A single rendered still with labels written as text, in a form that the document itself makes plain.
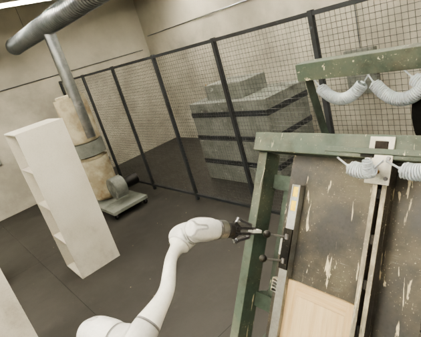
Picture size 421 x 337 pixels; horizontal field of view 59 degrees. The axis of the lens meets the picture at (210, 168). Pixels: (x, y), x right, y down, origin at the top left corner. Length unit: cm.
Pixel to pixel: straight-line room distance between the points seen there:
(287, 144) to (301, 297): 74
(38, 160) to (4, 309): 197
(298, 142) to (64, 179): 368
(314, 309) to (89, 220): 385
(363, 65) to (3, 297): 308
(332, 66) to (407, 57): 39
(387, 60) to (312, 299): 118
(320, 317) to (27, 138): 391
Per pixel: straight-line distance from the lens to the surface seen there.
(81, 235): 524
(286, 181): 202
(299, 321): 194
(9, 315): 362
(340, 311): 180
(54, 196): 502
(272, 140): 195
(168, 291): 150
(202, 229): 160
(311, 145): 180
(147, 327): 142
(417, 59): 197
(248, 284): 211
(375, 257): 164
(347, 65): 212
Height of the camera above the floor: 250
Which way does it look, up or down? 19 degrees down
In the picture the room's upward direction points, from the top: 17 degrees counter-clockwise
